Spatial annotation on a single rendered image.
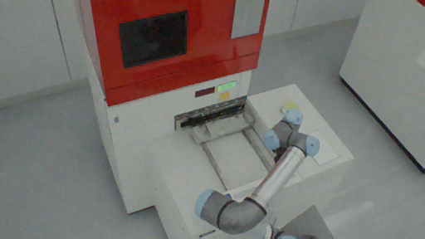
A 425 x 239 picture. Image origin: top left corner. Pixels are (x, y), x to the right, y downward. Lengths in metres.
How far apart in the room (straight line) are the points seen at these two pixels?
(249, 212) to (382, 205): 2.14
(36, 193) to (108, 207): 0.58
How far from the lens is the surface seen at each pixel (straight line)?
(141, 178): 2.53
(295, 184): 2.03
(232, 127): 2.27
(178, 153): 2.21
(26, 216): 3.12
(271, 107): 2.30
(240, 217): 1.33
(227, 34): 1.87
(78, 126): 3.50
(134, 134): 2.18
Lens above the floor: 2.59
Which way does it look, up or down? 48 degrees down
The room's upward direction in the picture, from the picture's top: 7 degrees clockwise
